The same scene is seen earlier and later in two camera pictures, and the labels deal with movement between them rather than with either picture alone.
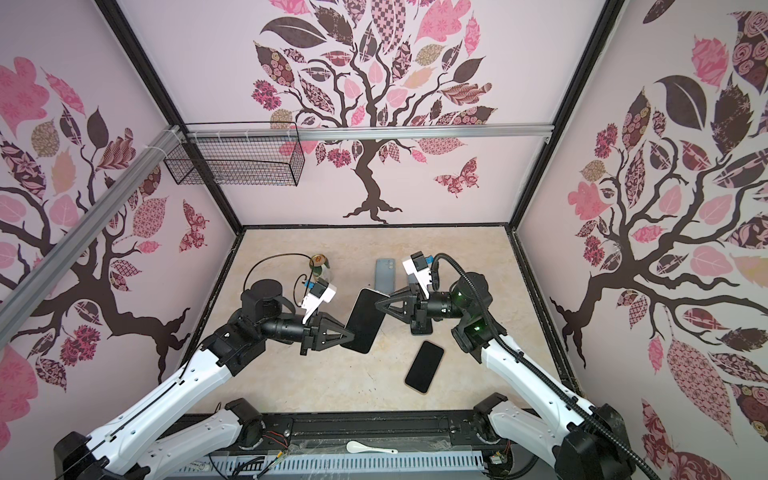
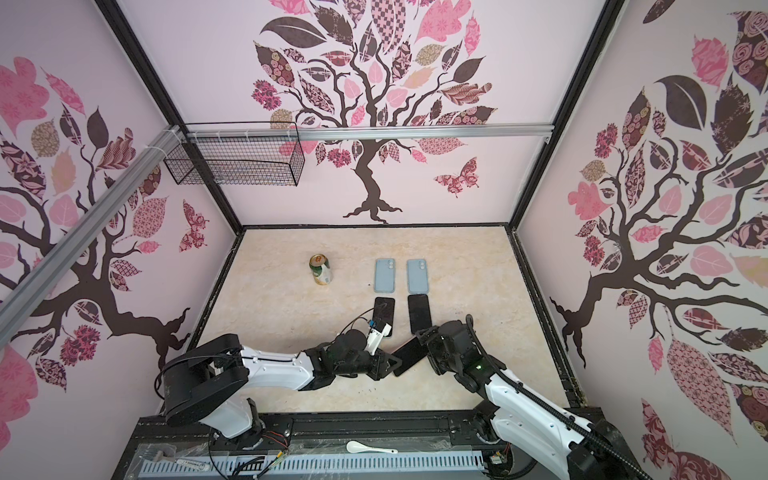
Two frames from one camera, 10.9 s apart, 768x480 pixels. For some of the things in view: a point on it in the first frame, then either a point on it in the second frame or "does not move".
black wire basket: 238,153 does not move
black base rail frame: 459,431 does not move
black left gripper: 323,340 → 381,364
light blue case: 385,276 does not move
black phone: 424,367 → 409,354
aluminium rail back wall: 211,131 does not move
